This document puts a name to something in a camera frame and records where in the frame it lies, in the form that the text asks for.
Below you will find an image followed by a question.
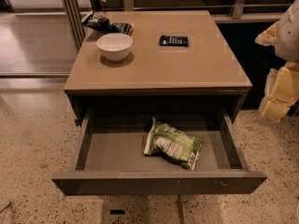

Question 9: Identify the open grey top drawer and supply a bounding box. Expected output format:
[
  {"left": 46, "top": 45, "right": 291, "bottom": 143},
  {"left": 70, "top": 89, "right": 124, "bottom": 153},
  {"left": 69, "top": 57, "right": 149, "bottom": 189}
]
[{"left": 51, "top": 112, "right": 267, "bottom": 195}]

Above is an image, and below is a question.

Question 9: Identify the black floor outlet slot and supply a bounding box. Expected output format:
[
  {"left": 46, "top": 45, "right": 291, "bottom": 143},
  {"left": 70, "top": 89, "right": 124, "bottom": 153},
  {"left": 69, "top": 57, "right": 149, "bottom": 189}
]
[{"left": 110, "top": 209, "right": 125, "bottom": 215}]

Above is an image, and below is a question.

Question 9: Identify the brown cabinet with counter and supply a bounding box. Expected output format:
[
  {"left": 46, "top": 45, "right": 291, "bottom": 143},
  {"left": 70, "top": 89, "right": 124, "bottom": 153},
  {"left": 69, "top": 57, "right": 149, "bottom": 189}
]
[{"left": 64, "top": 11, "right": 251, "bottom": 120}]

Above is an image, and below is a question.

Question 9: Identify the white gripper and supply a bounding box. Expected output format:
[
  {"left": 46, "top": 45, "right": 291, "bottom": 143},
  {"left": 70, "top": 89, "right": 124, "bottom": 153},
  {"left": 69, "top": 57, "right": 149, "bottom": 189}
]
[{"left": 255, "top": 22, "right": 299, "bottom": 121}]

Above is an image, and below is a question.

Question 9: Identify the dark blue chip bag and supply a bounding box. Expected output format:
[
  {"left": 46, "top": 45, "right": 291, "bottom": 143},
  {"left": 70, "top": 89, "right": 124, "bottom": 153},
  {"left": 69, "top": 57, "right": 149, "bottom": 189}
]
[{"left": 81, "top": 12, "right": 134, "bottom": 35}]

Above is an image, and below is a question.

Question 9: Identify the green jalapeno chip bag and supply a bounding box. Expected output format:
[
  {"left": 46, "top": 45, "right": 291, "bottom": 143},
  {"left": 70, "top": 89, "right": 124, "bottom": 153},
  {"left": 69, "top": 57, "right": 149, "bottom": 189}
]
[{"left": 144, "top": 118, "right": 204, "bottom": 170}]

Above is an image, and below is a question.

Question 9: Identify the white ceramic bowl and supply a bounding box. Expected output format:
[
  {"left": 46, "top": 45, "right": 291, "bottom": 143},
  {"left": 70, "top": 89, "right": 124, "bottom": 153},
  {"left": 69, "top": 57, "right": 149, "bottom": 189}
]
[{"left": 96, "top": 33, "right": 133, "bottom": 63}]

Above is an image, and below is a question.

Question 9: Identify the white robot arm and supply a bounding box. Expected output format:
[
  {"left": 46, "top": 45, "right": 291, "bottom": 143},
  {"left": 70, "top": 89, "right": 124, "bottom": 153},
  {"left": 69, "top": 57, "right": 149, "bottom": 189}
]
[{"left": 255, "top": 0, "right": 299, "bottom": 125}]

